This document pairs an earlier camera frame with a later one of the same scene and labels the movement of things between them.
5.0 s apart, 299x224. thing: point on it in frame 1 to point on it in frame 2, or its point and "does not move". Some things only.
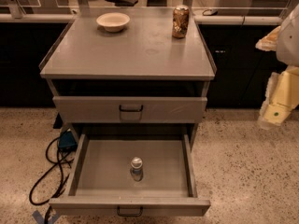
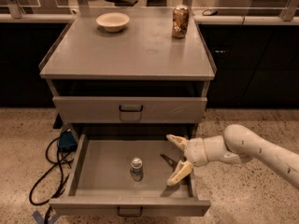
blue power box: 67,141 does not move
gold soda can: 180,21 does not move
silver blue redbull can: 136,165 does not move
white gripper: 289,44 to 195,151
